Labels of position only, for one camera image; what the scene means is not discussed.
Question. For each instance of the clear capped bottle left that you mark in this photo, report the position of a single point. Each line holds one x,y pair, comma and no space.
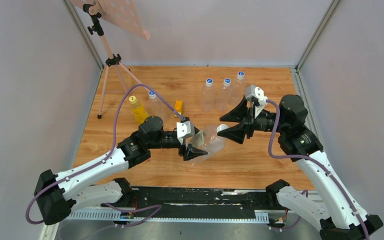
208,95

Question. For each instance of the blue Pocari Sweat cap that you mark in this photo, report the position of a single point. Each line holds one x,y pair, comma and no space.
152,95

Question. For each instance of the yellow green toy block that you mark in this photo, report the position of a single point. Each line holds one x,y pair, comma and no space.
178,106

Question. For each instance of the clear capped bottle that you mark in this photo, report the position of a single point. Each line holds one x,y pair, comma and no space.
223,95
208,95
237,89

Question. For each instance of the clear capped bottle middle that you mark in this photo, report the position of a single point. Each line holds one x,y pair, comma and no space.
223,95

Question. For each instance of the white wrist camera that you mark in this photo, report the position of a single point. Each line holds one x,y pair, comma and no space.
256,96
184,130

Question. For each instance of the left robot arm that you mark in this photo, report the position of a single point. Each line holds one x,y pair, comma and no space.
59,194

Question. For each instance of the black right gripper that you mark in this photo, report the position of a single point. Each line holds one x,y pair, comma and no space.
236,133

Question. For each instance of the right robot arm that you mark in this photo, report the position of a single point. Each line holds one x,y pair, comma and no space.
340,216

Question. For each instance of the yellow label juice bottle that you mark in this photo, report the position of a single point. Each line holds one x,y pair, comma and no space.
139,112

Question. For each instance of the large pineapple juice bottle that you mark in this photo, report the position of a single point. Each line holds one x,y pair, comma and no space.
207,139

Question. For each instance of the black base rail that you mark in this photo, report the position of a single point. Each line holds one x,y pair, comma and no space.
189,205

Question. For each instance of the yellow bottle cap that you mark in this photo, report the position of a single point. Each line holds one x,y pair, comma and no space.
132,99

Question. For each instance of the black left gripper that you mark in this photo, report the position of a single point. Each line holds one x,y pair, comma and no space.
182,145

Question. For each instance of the white bottle cap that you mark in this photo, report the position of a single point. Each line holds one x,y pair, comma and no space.
222,127

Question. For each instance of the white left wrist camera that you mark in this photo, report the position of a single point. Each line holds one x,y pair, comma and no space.
184,130

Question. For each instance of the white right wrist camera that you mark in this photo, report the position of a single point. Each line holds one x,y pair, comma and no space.
256,96

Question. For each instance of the clear capped bottle right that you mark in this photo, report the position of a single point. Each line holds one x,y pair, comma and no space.
237,89

